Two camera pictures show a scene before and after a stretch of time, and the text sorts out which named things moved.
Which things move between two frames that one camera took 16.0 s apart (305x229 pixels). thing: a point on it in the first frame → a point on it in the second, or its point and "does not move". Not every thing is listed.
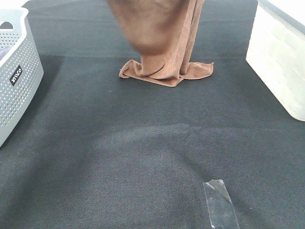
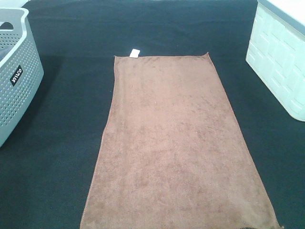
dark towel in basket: [4, 51] does not move
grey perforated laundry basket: [21, 71] does not move
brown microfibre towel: [162, 32] → [175, 155]
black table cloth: [91, 150] does not move
